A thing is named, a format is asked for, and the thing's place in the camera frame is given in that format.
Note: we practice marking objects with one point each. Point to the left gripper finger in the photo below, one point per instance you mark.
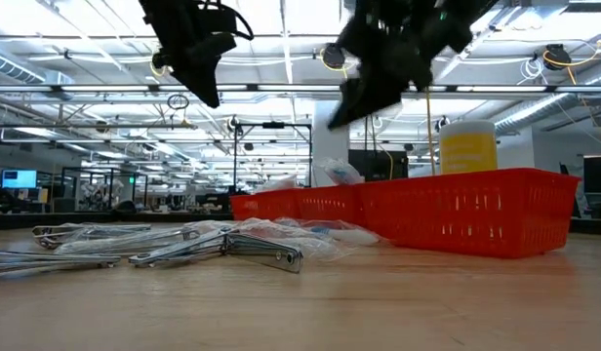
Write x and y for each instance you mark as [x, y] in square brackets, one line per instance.
[203, 78]

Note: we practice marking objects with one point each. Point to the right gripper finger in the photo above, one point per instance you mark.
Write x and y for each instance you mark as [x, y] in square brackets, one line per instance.
[349, 107]

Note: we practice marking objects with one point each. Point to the blue white bagged toothbrush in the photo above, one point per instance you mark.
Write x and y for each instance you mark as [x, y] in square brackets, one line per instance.
[342, 171]

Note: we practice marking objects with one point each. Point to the bagged white cotton pads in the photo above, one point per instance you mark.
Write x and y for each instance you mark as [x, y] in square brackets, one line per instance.
[281, 184]

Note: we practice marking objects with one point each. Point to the clear bagged metal parts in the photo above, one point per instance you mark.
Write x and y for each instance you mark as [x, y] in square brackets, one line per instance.
[291, 244]

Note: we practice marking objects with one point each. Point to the silver metal nail clipper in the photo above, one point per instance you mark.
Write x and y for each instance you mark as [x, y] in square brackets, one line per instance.
[261, 253]
[134, 241]
[52, 261]
[86, 231]

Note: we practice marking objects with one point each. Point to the black background panel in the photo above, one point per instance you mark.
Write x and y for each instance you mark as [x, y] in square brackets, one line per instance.
[378, 166]

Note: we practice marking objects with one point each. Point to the yellow white-lidded wipes canister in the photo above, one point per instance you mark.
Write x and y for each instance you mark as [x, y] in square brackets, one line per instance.
[468, 148]

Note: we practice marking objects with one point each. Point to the blue lit computer monitor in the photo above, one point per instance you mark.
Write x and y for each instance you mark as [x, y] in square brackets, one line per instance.
[19, 179]

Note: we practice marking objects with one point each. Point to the dark computer monitor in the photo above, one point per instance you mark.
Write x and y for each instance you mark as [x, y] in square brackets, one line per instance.
[598, 173]

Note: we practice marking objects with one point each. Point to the black background rig frame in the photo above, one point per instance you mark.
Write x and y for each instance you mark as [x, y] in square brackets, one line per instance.
[273, 125]

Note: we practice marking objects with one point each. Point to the silver ventilation duct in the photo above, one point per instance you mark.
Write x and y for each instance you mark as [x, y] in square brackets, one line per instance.
[17, 70]
[534, 109]

